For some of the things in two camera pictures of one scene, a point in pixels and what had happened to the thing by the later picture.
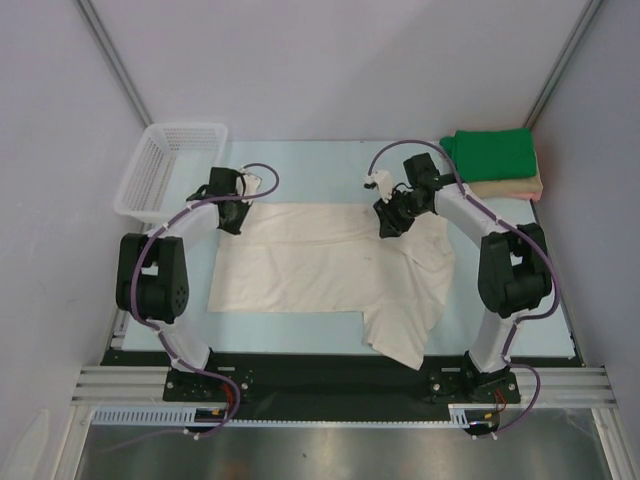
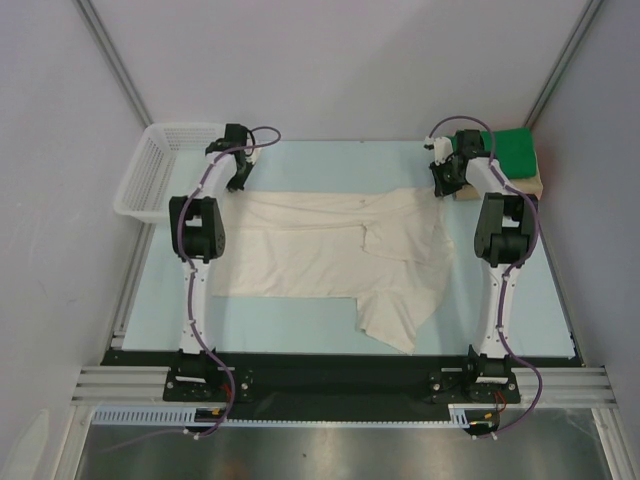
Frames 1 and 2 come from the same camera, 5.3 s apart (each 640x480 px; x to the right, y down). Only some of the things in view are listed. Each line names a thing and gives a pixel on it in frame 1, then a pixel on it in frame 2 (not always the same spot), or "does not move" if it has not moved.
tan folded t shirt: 506,188 does not move
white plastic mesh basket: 171,161 does not move
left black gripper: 235,227 → 234,185
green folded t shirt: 481,155 does not move
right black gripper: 391,215 → 447,176
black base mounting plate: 332,387 does not move
